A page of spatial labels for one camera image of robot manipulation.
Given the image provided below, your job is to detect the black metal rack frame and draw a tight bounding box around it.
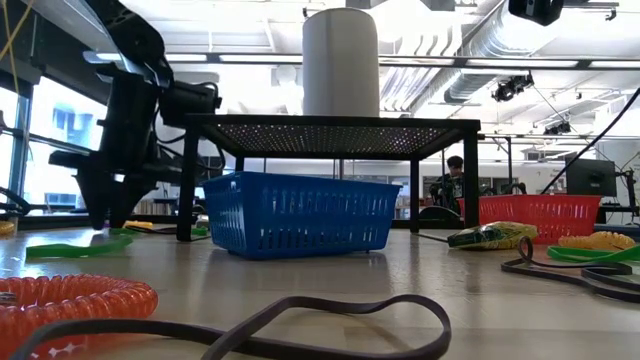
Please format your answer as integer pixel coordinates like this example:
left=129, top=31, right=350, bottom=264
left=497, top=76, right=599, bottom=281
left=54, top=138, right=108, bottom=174
left=479, top=132, right=515, bottom=197

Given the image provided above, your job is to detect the long ceiling light bar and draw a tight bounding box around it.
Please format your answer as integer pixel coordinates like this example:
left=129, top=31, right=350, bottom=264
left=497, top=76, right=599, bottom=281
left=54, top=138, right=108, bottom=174
left=82, top=49, right=640, bottom=70

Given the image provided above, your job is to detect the black aluminium table frame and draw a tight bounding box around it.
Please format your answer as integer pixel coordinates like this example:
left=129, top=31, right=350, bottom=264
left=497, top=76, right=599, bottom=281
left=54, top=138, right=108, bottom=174
left=0, top=212, right=640, bottom=239

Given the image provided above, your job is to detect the green yellow snack packet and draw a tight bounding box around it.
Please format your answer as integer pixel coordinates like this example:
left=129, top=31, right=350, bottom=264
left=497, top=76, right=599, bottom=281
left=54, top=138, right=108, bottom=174
left=446, top=221, right=540, bottom=251

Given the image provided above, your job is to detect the black ceiling spotlight cluster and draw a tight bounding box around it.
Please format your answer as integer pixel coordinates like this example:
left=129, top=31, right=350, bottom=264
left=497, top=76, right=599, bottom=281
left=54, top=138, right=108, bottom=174
left=491, top=73, right=535, bottom=104

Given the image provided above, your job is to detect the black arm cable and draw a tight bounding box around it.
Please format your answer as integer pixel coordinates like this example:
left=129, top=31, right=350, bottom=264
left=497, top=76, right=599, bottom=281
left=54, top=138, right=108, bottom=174
left=0, top=185, right=32, bottom=219
left=539, top=87, right=640, bottom=195

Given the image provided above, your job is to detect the orange spiral coil band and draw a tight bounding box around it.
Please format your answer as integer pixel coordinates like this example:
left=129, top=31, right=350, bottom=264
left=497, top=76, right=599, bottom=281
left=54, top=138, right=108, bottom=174
left=0, top=273, right=160, bottom=360

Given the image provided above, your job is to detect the black rubber band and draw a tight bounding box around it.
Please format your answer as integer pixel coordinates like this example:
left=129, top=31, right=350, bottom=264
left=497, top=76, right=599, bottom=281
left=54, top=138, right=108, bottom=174
left=501, top=235, right=640, bottom=304
left=9, top=294, right=453, bottom=360

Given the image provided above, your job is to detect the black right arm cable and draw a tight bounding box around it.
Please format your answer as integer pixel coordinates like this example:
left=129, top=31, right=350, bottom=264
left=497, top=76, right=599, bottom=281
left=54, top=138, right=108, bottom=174
left=539, top=87, right=640, bottom=195

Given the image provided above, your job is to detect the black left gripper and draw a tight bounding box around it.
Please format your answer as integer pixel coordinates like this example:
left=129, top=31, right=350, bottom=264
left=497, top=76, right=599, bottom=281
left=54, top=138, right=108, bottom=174
left=48, top=67, right=179, bottom=230

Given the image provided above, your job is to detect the black office chair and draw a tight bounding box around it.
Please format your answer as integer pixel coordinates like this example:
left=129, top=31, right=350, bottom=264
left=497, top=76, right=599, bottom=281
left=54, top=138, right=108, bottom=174
left=418, top=205, right=462, bottom=230

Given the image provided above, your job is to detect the large dark-framed window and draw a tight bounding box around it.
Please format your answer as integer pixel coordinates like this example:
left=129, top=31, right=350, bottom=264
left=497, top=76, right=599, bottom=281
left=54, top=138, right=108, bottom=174
left=0, top=74, right=124, bottom=214

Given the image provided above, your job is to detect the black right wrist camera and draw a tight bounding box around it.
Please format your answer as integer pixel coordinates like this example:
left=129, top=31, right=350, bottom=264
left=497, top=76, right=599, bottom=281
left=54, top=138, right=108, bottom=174
left=508, top=0, right=565, bottom=27

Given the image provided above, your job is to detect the wooden boxes row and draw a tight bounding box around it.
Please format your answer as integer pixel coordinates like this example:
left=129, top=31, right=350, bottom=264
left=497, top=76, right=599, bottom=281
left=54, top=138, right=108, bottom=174
left=132, top=198, right=177, bottom=215

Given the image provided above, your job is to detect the blue plastic basket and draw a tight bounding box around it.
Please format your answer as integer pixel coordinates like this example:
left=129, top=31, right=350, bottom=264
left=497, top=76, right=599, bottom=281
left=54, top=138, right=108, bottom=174
left=198, top=171, right=403, bottom=260

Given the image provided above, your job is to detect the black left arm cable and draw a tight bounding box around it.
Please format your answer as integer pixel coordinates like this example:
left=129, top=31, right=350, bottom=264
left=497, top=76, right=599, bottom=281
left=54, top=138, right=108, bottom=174
left=0, top=185, right=32, bottom=219

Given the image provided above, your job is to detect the black perforated metal riser stand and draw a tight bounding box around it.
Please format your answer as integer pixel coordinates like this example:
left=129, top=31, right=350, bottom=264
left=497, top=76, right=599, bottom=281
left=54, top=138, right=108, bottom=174
left=175, top=113, right=481, bottom=249

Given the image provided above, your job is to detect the white translucent cylinder container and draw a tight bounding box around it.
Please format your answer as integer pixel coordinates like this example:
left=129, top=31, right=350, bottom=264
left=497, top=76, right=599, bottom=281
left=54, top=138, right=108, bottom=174
left=301, top=7, right=381, bottom=119

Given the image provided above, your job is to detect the person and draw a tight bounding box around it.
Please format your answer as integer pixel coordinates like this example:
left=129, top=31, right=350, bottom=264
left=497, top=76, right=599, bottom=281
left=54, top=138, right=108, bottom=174
left=429, top=155, right=466, bottom=214

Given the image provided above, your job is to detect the red plastic basket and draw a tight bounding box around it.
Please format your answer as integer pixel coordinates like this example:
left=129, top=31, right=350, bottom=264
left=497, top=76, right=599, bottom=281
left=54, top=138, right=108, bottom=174
left=457, top=194, right=603, bottom=245

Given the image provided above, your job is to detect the thin yellow cord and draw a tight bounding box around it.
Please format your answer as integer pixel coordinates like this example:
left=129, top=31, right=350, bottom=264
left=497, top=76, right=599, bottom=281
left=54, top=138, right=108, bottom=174
left=0, top=0, right=34, bottom=94

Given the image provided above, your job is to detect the black computer monitor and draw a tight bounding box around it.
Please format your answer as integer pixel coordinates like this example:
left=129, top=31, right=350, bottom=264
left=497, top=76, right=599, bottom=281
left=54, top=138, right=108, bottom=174
left=565, top=156, right=618, bottom=198

